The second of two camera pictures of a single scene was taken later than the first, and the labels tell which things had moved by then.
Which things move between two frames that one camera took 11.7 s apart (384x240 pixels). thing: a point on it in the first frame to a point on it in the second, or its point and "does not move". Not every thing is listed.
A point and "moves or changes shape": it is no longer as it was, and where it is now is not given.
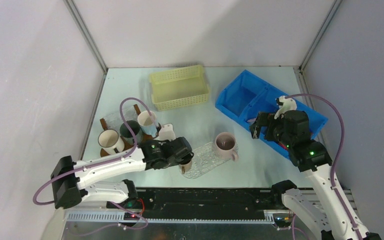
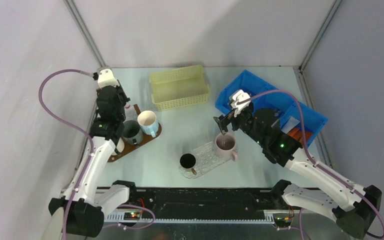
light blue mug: [146, 123] does not move
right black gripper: [255, 127] to [226, 120]
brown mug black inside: [185, 168] moves or changes shape
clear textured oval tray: [205, 158] does not move
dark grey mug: [127, 135] does not move
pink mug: [225, 145] does not move
